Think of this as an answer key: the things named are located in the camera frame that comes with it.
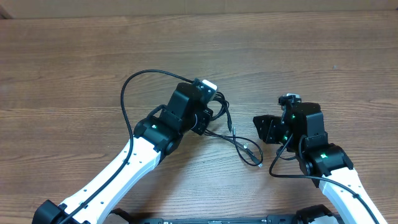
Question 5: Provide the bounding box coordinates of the thin black audio cable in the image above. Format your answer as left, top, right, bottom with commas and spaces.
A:
205, 126, 264, 167

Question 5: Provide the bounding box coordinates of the thick black USB cable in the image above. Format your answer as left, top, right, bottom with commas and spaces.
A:
203, 91, 264, 168

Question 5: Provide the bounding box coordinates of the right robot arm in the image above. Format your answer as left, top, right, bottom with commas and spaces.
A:
253, 93, 386, 223

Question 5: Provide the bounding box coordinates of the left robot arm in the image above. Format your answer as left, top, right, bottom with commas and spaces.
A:
32, 80, 217, 224

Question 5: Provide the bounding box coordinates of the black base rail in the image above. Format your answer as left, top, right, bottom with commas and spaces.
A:
128, 214, 304, 224

